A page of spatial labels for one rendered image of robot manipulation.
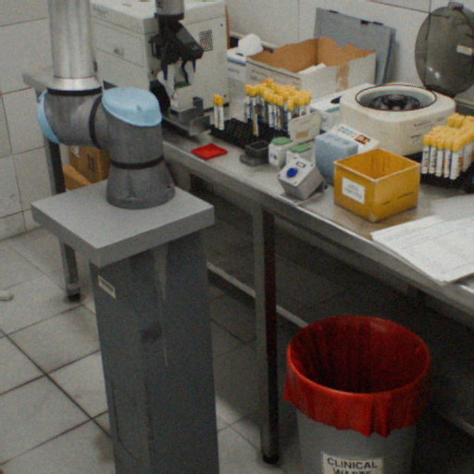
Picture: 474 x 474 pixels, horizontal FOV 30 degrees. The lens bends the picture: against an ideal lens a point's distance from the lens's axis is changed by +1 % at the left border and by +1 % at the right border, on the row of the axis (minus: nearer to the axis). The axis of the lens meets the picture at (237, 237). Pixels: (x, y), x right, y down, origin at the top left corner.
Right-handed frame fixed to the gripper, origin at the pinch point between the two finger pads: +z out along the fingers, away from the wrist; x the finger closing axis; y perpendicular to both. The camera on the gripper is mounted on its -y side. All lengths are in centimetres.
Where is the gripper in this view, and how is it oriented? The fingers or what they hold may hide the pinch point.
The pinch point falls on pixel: (180, 92)
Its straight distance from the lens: 236.5
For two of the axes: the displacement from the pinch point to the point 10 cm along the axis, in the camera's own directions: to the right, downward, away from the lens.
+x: -7.9, 3.1, -5.3
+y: -6.2, -3.4, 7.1
